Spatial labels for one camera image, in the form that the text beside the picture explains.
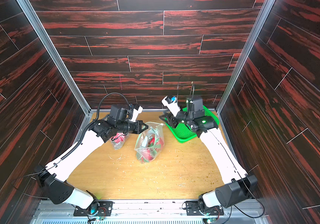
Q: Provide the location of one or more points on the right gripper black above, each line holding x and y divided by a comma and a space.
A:
172, 121

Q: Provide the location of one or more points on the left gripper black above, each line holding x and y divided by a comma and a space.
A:
137, 126

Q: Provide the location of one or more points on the zip-top bag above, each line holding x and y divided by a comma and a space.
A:
118, 140
153, 128

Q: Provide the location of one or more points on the dragon fruit pink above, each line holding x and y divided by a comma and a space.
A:
154, 141

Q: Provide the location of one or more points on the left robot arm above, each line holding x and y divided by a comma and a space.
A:
52, 178

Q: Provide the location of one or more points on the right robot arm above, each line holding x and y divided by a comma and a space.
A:
238, 185

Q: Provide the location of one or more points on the dragon fruit far bag lower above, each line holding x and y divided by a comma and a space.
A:
118, 138

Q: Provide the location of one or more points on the dragon fruit in near bag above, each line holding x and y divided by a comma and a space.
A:
145, 156

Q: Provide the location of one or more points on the green plastic basket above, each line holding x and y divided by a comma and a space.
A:
183, 134

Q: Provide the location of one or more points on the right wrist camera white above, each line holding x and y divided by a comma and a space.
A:
172, 104

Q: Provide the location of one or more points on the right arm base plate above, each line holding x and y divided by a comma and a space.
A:
198, 208

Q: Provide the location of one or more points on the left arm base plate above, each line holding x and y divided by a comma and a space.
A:
96, 209

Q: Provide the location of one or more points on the aluminium front rail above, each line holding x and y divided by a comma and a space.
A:
157, 211

